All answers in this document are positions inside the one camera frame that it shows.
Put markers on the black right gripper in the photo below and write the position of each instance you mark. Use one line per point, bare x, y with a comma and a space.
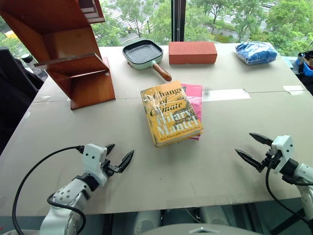
271, 157

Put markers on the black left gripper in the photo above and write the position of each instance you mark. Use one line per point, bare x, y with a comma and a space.
110, 170

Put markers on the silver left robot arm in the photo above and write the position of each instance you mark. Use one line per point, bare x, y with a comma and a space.
66, 195

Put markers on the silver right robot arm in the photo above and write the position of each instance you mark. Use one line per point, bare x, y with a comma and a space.
305, 172

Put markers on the yellow Hilary Mantel book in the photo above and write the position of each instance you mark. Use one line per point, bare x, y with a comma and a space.
168, 115

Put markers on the pink book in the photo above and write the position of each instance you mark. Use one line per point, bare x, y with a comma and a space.
195, 98

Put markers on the wooden shelf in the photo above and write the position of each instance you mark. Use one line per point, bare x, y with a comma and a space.
73, 44

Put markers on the long clear tape strip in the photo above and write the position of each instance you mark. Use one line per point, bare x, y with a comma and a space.
226, 95

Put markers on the short clear tape strip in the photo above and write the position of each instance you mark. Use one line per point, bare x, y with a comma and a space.
294, 89

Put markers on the grey rounded shape under table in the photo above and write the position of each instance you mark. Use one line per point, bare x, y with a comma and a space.
215, 216
146, 222

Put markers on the dark bag with blue items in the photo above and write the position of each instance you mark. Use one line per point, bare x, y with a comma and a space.
305, 71

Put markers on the blue plastic-wrapped bag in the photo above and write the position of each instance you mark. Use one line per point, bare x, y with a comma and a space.
256, 52

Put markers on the grey robot torso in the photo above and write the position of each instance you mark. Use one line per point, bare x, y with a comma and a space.
200, 229

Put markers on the red brick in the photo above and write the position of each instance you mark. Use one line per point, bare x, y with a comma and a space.
192, 53

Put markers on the black chair with dark cloth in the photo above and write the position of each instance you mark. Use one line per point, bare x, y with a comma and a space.
14, 98

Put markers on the black round cap bottle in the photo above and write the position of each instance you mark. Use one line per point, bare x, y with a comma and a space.
27, 58

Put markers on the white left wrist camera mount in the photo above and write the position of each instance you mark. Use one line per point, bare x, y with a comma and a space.
94, 159

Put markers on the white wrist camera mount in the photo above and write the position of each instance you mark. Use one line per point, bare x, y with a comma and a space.
284, 147
94, 159

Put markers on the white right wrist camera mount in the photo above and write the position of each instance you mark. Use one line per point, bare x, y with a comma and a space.
284, 147

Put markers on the black window frame post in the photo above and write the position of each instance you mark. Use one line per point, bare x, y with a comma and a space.
178, 20

